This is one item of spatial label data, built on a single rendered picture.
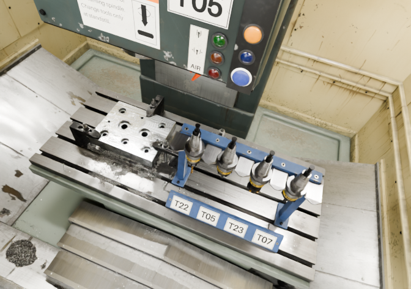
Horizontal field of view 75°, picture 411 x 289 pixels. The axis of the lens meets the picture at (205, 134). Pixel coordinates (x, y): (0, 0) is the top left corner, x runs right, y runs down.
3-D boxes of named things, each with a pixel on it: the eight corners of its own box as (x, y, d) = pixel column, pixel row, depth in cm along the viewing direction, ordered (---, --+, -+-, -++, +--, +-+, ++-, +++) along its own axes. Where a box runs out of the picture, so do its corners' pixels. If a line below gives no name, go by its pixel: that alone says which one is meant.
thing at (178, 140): (181, 154, 83) (181, 152, 82) (166, 148, 84) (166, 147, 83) (190, 138, 87) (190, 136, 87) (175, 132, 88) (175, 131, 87)
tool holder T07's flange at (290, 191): (303, 182, 83) (307, 177, 81) (305, 199, 79) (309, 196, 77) (284, 177, 83) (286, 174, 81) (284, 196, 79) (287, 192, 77)
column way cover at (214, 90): (233, 111, 140) (260, 17, 100) (152, 82, 146) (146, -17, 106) (236, 105, 143) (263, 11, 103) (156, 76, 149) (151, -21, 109)
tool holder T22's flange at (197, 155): (206, 146, 87) (207, 141, 85) (200, 161, 83) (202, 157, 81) (188, 140, 88) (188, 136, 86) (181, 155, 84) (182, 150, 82)
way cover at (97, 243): (248, 375, 98) (260, 379, 85) (41, 273, 110) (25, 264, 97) (266, 287, 116) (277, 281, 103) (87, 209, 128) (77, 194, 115)
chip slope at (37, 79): (43, 241, 117) (16, 220, 97) (-76, 185, 126) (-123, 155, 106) (142, 109, 171) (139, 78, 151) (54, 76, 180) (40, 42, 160)
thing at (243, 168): (248, 180, 80) (249, 179, 79) (232, 173, 81) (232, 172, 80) (254, 161, 84) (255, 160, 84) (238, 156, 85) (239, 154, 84)
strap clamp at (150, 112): (151, 130, 126) (150, 108, 114) (145, 128, 127) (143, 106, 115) (164, 112, 134) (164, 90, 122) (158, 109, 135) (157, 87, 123)
